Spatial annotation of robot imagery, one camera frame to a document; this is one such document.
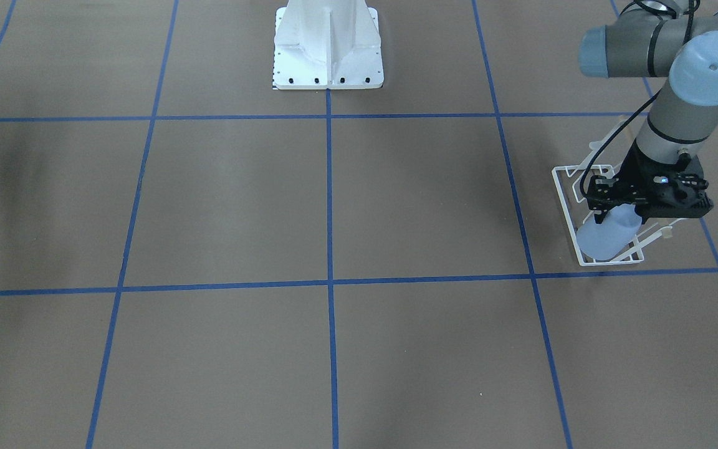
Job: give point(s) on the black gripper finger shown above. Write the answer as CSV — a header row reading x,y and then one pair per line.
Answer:
x,y
600,213

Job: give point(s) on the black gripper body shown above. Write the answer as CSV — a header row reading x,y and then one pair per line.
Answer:
x,y
634,174

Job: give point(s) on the light blue cup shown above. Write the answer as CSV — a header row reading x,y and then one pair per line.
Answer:
x,y
605,240

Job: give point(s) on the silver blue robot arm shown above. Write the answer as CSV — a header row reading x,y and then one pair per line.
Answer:
x,y
662,39

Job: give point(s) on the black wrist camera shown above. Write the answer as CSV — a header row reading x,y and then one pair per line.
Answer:
x,y
677,194

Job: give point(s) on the white wire cup holder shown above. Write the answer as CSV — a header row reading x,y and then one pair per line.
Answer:
x,y
576,212

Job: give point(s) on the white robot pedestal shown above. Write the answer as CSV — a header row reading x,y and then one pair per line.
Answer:
x,y
327,45

